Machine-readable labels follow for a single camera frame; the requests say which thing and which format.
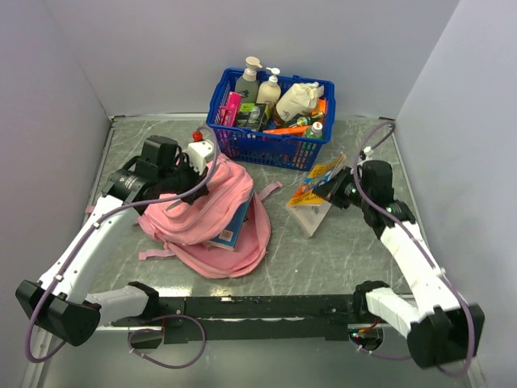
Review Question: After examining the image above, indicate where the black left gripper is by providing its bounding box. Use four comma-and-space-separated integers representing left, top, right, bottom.
158, 153, 208, 204

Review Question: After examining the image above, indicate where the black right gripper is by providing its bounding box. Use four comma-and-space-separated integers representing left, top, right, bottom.
312, 166, 372, 209

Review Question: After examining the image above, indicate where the yellow treehouse book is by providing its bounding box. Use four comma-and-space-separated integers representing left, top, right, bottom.
286, 153, 346, 238

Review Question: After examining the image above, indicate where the pink student backpack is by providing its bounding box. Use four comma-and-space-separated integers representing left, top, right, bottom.
84, 151, 284, 280

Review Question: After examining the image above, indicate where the teal paperback book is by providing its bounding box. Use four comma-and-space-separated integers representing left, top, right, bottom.
204, 190, 254, 251

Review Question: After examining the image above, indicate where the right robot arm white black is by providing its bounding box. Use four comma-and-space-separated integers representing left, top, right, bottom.
313, 160, 485, 369

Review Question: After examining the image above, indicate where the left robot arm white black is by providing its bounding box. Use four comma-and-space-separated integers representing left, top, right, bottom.
15, 135, 217, 346

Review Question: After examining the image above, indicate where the orange toothbrush pack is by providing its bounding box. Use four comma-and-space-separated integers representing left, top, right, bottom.
263, 125, 310, 137

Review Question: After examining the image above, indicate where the blue plastic basket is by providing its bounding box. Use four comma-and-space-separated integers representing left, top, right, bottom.
206, 68, 336, 171

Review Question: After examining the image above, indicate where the small green bottle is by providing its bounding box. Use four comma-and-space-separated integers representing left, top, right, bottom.
290, 112, 325, 128

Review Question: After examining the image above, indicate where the pink box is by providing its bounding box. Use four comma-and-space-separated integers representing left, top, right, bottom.
219, 91, 242, 127

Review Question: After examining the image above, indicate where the black green box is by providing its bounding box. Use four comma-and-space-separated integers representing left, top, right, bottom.
234, 103, 271, 132

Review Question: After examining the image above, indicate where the grey pump bottle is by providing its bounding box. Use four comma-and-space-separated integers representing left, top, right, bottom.
234, 56, 263, 103

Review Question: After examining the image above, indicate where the cream pump bottle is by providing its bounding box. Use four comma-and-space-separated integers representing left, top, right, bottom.
255, 67, 281, 108

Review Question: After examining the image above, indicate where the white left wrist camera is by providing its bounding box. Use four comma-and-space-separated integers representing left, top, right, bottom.
185, 130, 214, 175

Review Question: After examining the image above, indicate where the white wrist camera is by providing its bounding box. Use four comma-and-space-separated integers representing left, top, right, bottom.
360, 146, 373, 161
185, 130, 214, 175

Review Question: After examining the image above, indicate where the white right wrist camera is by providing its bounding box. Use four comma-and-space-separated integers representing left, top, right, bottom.
360, 146, 373, 161

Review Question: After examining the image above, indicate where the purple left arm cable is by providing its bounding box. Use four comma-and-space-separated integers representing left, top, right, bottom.
23, 124, 221, 369

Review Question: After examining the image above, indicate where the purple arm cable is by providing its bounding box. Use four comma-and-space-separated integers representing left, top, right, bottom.
23, 124, 221, 369
351, 120, 476, 379

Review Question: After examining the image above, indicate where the beige drawstring pouch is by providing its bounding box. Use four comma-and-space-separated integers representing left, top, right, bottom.
274, 82, 324, 123

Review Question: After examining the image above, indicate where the black mounting base rail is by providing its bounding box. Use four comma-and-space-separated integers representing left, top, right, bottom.
112, 294, 377, 344

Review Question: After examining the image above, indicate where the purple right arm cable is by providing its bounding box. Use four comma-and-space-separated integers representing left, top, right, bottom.
351, 120, 476, 379

